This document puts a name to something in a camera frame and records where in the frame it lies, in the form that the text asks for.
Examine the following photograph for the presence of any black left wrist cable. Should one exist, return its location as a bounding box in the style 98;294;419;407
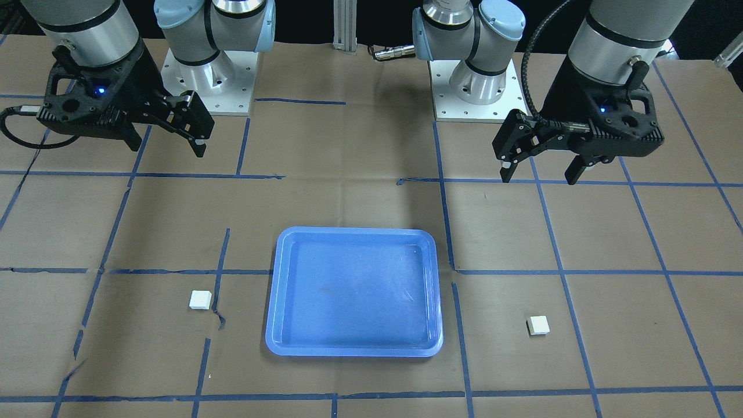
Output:
0;104;79;150

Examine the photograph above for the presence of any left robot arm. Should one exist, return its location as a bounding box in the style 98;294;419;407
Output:
412;1;692;185

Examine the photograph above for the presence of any blue plastic tray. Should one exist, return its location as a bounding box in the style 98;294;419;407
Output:
265;226;444;358

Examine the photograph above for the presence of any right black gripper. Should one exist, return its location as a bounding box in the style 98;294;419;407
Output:
37;41;215;158

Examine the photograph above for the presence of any black corrugated cable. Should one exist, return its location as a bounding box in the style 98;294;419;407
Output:
521;0;572;127

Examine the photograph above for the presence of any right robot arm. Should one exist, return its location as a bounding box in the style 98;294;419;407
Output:
2;1;276;158

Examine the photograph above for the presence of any white block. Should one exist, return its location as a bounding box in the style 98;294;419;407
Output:
527;315;550;336
188;289;213;310

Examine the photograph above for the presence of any aluminium frame post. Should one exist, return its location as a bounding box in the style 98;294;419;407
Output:
332;0;358;55

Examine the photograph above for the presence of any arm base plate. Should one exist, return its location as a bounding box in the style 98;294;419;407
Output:
429;59;528;122
160;50;261;117

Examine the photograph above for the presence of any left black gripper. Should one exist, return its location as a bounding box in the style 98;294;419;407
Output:
492;58;664;185

